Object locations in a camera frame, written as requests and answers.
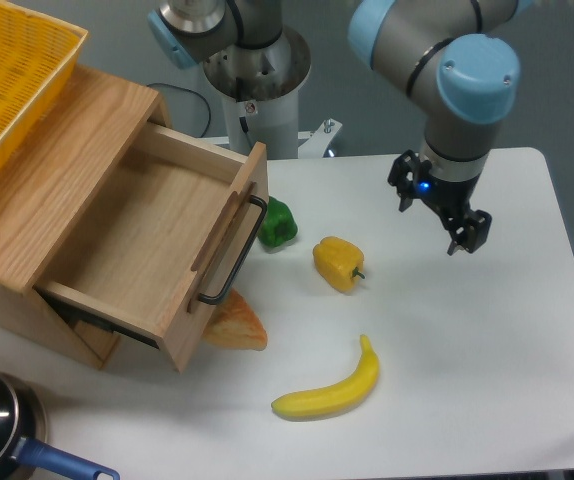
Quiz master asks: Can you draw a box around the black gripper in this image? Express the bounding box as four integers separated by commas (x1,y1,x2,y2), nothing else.
387,150,492,255

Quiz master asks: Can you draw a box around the yellow banana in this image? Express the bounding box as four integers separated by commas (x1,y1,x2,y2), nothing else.
271,334,380,420

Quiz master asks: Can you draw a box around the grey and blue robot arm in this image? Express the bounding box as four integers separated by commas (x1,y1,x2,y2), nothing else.
147,1,524,253

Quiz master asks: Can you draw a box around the yellow bell pepper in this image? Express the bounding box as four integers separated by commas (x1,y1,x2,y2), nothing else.
312,236,365,293

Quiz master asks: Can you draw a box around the green bell pepper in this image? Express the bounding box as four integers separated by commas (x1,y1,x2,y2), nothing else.
258,196,298,249

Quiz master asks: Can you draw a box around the toasted bread slice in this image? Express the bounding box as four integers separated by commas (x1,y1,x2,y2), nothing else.
202,289,268,351

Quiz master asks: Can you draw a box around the open wooden drawer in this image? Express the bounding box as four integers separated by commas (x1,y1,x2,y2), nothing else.
36,123,268,370

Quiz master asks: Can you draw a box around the wooden drawer cabinet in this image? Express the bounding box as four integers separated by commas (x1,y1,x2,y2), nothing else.
0,64,173,371

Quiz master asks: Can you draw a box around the yellow plastic basket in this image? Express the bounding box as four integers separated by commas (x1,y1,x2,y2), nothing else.
0,1,88,170

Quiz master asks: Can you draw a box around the black cable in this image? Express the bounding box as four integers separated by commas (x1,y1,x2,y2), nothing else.
146,82,212,139

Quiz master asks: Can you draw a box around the black pot with blue handle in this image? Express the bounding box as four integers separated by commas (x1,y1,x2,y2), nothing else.
0,372,120,479

